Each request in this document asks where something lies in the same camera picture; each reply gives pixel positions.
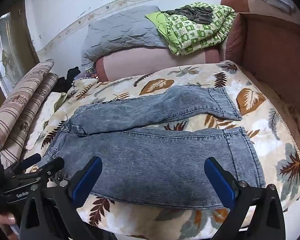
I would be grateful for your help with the black cloth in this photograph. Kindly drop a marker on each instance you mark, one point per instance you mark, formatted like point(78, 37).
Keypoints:
point(65, 82)

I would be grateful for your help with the person's left hand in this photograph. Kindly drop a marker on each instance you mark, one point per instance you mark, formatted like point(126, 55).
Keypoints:
point(6, 223)

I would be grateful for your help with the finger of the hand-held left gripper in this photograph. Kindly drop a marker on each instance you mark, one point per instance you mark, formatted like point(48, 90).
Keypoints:
point(53, 166)
point(30, 160)

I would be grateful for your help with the pink and brown sofa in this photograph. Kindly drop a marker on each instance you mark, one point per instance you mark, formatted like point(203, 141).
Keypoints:
point(272, 45)

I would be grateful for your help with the striped rolled cushion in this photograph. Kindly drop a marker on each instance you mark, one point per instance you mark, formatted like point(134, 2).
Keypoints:
point(22, 85)
point(33, 105)

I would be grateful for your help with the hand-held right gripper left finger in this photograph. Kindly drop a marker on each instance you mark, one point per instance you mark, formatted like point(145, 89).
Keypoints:
point(87, 181)

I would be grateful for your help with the green patterned blanket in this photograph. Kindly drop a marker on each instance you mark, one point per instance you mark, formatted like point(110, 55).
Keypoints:
point(195, 38)

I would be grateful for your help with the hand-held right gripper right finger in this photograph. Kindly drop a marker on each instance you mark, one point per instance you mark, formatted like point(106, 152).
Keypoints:
point(220, 181)

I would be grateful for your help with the blue denim pants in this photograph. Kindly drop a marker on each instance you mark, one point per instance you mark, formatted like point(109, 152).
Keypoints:
point(152, 155)

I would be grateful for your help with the dark grey cloth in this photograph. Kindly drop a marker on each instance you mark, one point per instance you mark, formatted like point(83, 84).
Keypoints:
point(192, 13)

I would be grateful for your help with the glass door panel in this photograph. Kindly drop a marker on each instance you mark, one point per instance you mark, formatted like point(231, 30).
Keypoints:
point(5, 55)

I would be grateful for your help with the grey quilted blanket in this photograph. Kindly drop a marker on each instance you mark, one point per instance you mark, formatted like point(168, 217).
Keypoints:
point(120, 32)

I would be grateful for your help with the leaf printed blanket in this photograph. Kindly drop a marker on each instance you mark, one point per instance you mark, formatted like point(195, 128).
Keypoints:
point(277, 135)

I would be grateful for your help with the purple patterned cloth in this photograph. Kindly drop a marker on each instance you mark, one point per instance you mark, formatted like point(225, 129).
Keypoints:
point(90, 72)

